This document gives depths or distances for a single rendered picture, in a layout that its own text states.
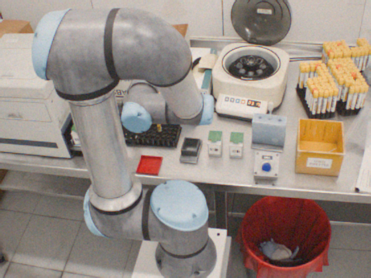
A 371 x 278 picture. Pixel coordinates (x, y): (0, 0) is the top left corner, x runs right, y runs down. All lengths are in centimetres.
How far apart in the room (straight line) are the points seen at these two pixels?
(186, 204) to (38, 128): 62
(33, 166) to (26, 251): 98
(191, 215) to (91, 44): 42
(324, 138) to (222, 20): 63
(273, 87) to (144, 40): 81
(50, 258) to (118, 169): 150
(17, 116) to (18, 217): 122
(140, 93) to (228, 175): 39
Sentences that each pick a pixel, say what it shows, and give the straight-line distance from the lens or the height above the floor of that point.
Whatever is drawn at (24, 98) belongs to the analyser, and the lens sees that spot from 131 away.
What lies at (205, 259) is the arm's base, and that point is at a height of 97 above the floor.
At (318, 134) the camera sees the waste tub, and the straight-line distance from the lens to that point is 138.
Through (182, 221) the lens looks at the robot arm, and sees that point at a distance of 90.
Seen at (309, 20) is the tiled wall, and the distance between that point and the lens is 170.
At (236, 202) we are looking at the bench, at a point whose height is 27.
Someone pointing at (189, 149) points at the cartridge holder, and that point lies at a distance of 136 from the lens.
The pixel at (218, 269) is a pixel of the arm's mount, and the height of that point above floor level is 92.
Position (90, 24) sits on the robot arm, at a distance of 69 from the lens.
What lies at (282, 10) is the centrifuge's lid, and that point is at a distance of 160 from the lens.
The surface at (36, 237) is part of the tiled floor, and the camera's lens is 242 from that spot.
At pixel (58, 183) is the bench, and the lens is 222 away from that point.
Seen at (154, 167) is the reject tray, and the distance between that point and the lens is 134.
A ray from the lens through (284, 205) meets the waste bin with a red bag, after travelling 185.
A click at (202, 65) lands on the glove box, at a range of 155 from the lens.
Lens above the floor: 188
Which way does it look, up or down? 46 degrees down
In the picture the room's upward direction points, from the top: 7 degrees counter-clockwise
